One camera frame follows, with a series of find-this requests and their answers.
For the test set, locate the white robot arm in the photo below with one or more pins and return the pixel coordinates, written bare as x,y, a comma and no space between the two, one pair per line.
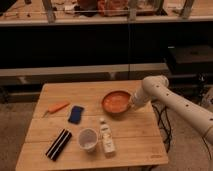
199,118

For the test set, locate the wooden table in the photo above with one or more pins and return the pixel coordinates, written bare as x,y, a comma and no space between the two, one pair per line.
135,133

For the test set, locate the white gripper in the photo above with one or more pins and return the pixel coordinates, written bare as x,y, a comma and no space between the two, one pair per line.
139,99

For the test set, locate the white plastic bottle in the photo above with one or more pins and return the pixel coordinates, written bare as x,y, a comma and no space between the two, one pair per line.
106,138

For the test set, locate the blue smartphone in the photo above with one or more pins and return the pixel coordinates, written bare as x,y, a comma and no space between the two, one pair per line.
75,115

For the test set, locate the orange ceramic bowl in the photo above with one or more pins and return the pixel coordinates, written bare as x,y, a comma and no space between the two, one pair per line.
116,102

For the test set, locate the clear plastic cup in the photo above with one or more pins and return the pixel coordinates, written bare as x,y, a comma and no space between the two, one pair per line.
88,139

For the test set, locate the black box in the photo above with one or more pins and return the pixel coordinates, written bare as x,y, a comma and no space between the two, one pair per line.
190,59

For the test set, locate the wooden shelf with clutter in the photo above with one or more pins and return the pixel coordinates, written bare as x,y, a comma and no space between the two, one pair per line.
69,12

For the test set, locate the black white striped case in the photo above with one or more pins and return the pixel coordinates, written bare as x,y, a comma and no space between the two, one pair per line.
58,145

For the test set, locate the orange handled tool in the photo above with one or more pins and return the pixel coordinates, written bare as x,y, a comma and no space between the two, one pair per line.
56,107

